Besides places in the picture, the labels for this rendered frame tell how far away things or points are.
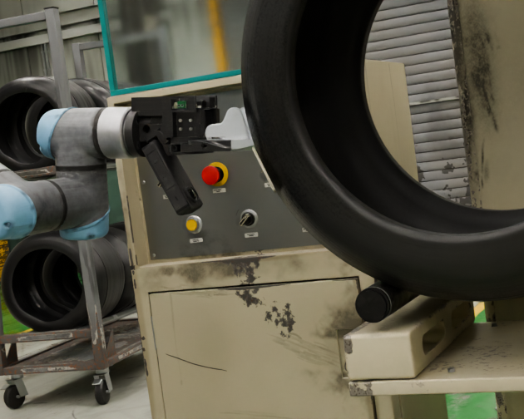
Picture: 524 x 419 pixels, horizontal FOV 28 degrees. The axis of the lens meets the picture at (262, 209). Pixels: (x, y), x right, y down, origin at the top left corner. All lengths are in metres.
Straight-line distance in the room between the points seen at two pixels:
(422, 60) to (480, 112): 9.20
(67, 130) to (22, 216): 0.17
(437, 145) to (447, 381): 9.52
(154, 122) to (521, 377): 0.61
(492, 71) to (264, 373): 0.86
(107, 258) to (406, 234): 4.04
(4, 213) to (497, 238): 0.65
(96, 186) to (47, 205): 0.10
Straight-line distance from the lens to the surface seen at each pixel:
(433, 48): 10.80
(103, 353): 5.11
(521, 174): 1.62
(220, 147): 1.42
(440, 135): 10.77
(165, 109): 1.46
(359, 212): 1.26
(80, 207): 1.52
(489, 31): 1.63
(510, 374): 1.30
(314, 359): 2.11
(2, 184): 1.46
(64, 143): 1.55
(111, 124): 1.50
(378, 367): 1.32
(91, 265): 5.06
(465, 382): 1.30
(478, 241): 1.23
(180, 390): 2.26
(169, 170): 1.47
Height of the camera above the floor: 1.10
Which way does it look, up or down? 3 degrees down
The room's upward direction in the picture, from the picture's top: 8 degrees counter-clockwise
